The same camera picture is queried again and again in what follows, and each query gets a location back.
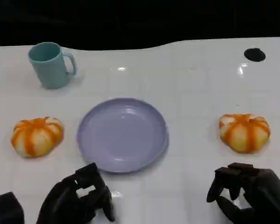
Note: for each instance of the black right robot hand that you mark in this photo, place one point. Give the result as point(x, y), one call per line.
point(268, 189)

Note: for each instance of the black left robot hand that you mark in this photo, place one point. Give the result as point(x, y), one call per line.
point(65, 198)

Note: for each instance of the orange and white bread roll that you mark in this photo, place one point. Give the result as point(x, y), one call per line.
point(37, 137)
point(245, 134)

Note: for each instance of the lilac plate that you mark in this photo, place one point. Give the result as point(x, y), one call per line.
point(122, 137)

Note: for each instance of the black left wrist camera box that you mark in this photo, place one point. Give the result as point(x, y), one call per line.
point(5, 210)

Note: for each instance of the black round table grommet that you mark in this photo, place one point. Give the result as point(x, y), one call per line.
point(254, 54)

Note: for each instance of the pale green mug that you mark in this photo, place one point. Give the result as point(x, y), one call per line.
point(51, 70)

